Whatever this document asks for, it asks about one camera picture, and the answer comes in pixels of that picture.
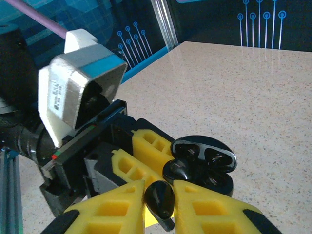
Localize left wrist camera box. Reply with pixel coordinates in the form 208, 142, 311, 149
38, 28, 128, 149

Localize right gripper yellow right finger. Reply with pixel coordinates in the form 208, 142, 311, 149
172, 179, 283, 234

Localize aluminium frame post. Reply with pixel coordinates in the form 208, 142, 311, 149
150, 0, 180, 52

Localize black wireless earbud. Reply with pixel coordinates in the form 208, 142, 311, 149
144, 180, 176, 232
162, 159, 192, 182

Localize black earbud charging case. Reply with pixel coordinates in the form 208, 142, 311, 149
162, 135, 238, 198

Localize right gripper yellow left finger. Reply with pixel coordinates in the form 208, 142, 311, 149
40, 179, 147, 234

